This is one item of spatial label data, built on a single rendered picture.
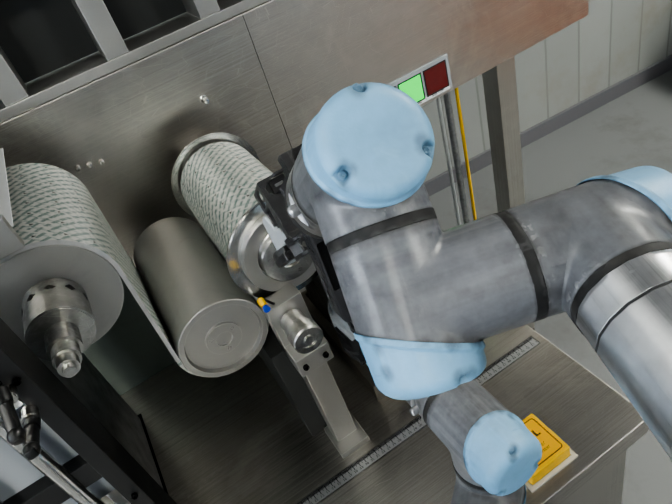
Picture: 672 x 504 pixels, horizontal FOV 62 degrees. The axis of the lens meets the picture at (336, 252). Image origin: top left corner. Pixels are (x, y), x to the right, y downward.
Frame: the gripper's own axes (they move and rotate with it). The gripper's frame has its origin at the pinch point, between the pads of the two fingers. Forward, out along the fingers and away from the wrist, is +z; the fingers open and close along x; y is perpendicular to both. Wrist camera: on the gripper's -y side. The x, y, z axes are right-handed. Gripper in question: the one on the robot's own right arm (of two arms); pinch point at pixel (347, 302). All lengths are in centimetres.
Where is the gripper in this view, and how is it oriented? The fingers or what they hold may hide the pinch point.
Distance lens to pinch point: 84.2
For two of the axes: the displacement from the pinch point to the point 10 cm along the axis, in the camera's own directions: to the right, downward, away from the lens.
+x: -8.3, 5.0, -2.4
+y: -2.7, -7.4, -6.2
